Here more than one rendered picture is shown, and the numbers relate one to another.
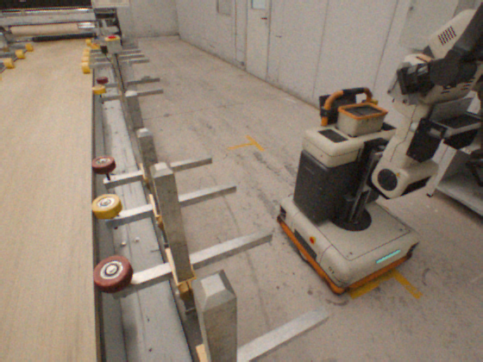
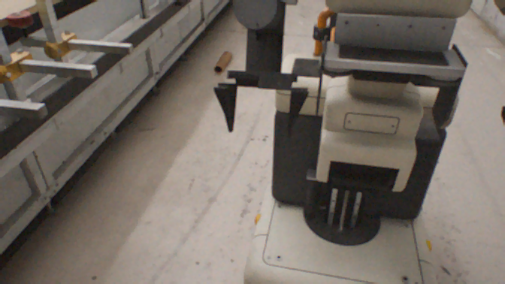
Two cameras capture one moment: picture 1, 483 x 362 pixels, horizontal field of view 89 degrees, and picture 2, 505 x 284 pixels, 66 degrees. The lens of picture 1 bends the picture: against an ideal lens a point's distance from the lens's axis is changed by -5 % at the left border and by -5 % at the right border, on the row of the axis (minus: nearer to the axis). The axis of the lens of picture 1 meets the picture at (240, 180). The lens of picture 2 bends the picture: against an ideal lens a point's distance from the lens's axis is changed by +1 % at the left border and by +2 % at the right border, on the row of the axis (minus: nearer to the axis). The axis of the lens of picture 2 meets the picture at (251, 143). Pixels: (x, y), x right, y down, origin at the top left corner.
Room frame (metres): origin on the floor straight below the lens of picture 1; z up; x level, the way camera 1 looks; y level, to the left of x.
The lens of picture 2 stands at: (0.15, -1.02, 1.33)
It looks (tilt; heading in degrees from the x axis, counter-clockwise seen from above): 35 degrees down; 37
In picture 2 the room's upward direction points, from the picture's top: straight up
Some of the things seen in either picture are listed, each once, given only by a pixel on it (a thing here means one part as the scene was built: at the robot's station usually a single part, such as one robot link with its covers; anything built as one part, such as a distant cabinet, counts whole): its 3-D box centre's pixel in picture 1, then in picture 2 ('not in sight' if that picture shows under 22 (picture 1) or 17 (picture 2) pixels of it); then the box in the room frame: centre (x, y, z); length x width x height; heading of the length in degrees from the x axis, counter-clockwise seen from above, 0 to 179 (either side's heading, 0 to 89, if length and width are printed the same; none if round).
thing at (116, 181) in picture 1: (161, 171); (76, 45); (0.87, 0.33, 0.81); 0.43 x 0.03 x 0.04; 116
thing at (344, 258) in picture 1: (343, 227); (337, 237); (1.17, -0.68, 0.16); 0.67 x 0.64 x 0.25; 25
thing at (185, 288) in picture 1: (182, 271); not in sight; (0.38, 0.14, 0.83); 0.14 x 0.06 x 0.05; 26
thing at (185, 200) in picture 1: (175, 203); (30, 67); (0.64, 0.22, 0.83); 0.43 x 0.03 x 0.04; 116
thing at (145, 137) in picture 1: (159, 202); (0, 53); (0.59, 0.24, 0.88); 0.04 x 0.04 x 0.48; 26
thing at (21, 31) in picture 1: (63, 28); not in sight; (4.04, 2.53, 1.05); 1.43 x 0.12 x 0.12; 116
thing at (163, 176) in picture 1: (179, 255); not in sight; (0.36, 0.13, 0.92); 0.04 x 0.04 x 0.48; 26
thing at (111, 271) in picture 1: (118, 282); not in sight; (0.33, 0.29, 0.85); 0.08 x 0.08 x 0.11
